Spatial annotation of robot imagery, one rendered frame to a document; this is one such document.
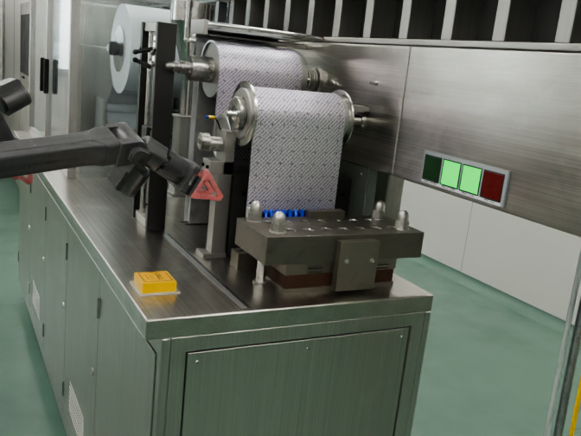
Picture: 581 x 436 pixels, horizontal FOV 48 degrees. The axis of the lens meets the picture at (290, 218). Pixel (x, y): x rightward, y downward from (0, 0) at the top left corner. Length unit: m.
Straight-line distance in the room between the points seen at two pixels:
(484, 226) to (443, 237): 0.42
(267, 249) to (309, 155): 0.32
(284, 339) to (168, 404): 0.26
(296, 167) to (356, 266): 0.28
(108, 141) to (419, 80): 0.69
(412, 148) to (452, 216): 3.40
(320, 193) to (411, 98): 0.31
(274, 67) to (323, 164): 0.32
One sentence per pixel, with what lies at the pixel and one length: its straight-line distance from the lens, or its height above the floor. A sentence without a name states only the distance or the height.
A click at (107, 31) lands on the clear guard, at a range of 2.42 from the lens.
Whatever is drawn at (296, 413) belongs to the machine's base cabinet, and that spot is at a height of 0.66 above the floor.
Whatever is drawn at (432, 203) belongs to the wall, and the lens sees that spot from 5.06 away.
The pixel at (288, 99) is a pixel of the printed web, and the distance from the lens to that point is 1.52.
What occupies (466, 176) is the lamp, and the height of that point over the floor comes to 1.19.
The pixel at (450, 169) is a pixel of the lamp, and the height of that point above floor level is 1.19.
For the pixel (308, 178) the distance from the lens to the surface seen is 1.55.
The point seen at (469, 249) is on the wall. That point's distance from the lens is 4.79.
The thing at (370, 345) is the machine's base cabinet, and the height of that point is 0.79.
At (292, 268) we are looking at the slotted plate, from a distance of 1.37.
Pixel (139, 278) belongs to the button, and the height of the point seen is 0.92.
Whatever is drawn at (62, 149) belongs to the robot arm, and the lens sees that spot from 1.25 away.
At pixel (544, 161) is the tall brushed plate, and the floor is 1.25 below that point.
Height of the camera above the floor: 1.37
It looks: 13 degrees down
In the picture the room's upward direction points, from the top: 6 degrees clockwise
